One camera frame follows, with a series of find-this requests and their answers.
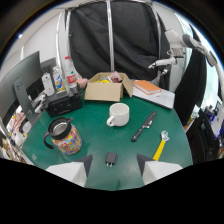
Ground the black kitchen knife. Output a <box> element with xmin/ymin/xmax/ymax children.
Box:
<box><xmin>130</xmin><ymin>111</ymin><xmax>157</xmax><ymax>143</ymax></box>

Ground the black power adapter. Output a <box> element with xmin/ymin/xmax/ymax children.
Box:
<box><xmin>105</xmin><ymin>152</ymin><xmax>118</xmax><ymax>168</ymax></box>

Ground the black toolbox case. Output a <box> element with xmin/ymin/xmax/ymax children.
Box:
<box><xmin>44</xmin><ymin>87</ymin><xmax>84</xmax><ymax>118</ymax></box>

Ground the white ceramic mug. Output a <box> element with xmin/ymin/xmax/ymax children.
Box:
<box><xmin>106</xmin><ymin>102</ymin><xmax>130</xmax><ymax>128</ymax></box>

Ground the silver laptop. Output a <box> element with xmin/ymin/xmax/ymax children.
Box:
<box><xmin>132</xmin><ymin>85</ymin><xmax>176</xmax><ymax>110</ymax></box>

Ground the orange book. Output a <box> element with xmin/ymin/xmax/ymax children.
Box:
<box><xmin>132</xmin><ymin>79</ymin><xmax>163</xmax><ymax>96</ymax></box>

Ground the open cardboard box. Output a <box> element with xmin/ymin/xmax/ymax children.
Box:
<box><xmin>83</xmin><ymin>71</ymin><xmax>134</xmax><ymax>103</ymax></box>

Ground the bottle with yellow label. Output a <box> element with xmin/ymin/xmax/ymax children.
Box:
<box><xmin>52</xmin><ymin>65</ymin><xmax>66</xmax><ymax>93</ymax></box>

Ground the water bottle with red label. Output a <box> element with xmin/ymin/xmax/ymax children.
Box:
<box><xmin>64</xmin><ymin>55</ymin><xmax>78</xmax><ymax>89</ymax></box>

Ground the grey computer monitor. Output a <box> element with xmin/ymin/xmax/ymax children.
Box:
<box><xmin>0</xmin><ymin>50</ymin><xmax>43</xmax><ymax>127</ymax></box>

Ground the black curtain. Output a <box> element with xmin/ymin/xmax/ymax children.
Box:
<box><xmin>68</xmin><ymin>0</ymin><xmax>172</xmax><ymax>82</ymax></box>

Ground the silver metal pole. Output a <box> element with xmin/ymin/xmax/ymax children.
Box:
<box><xmin>105</xmin><ymin>0</ymin><xmax>116</xmax><ymax>73</ymax></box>

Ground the yellow handled wrench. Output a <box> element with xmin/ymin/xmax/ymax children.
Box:
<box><xmin>152</xmin><ymin>130</ymin><xmax>171</xmax><ymax>162</ymax></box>

